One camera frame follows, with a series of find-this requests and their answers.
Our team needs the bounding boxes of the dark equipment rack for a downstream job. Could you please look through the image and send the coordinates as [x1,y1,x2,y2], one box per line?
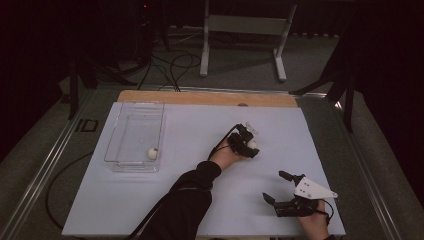
[129,0,172,62]

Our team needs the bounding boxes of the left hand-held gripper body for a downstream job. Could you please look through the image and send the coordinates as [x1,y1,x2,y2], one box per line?
[227,121,260,157]

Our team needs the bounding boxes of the black angled stand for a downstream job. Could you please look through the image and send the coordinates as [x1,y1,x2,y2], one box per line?
[289,33,356,133]

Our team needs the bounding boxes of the metal floor rail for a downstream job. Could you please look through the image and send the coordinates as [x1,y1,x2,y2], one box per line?
[0,89,98,240]
[332,99,401,240]

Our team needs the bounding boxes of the person's right hand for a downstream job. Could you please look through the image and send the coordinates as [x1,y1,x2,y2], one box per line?
[297,199,331,240]

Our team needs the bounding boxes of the person's left hand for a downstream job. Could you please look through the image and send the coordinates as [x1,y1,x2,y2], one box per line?
[209,139,248,172]

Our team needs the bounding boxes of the black floor cables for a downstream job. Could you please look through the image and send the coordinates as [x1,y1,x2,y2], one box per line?
[136,49,203,93]

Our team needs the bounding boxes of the black tripod stand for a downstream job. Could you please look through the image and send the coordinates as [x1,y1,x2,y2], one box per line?
[65,49,138,121]

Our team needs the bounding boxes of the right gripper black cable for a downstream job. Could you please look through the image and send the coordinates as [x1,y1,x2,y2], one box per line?
[314,199,335,226]

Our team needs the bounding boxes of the white metal stand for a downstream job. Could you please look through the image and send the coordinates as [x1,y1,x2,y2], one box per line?
[199,0,298,83]

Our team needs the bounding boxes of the black looped floor cable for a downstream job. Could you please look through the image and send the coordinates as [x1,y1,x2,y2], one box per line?
[44,151,95,231]

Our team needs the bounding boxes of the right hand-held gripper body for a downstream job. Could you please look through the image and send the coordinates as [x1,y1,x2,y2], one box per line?
[274,173,339,218]

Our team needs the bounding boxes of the white table mat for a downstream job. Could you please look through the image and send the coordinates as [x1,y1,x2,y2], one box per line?
[61,101,347,238]

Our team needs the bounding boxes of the clear plastic container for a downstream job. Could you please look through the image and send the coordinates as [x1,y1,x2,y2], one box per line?
[103,100,165,174]

